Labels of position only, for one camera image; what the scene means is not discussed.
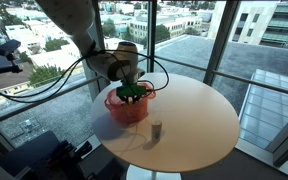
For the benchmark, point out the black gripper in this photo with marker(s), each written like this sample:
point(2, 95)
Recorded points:
point(123, 99)

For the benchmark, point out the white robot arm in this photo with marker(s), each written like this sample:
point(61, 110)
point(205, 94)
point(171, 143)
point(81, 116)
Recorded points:
point(70, 16)

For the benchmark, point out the beige cylindrical container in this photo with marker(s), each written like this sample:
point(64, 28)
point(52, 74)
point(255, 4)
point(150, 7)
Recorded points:
point(156, 130)

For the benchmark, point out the orange plastic bag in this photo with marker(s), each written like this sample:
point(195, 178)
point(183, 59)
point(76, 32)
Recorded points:
point(127, 113)

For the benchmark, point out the grey window column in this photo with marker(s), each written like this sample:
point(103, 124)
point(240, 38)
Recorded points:
point(95, 85)

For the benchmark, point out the dark vertical window mullion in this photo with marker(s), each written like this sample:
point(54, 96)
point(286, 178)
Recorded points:
point(152, 36)

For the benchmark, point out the black equipment cart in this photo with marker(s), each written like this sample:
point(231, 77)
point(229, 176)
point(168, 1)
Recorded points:
point(84, 163)

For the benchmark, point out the blue chair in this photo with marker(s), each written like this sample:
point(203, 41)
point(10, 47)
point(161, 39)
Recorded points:
point(30, 153)

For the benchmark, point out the dark slanted window mullion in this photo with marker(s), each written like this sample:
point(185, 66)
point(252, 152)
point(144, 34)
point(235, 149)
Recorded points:
point(219, 43)

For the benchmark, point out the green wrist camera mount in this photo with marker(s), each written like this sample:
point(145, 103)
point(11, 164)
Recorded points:
point(130, 90)

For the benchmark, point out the white table pedestal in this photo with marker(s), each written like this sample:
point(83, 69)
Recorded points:
point(150, 175)

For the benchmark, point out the grey horizontal window rail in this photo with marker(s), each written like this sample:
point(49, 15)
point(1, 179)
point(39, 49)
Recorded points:
point(250, 81)
point(34, 102)

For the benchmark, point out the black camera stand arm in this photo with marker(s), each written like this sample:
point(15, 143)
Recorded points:
point(0, 70)

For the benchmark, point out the black side camera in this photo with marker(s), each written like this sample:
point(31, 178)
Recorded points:
point(8, 47)

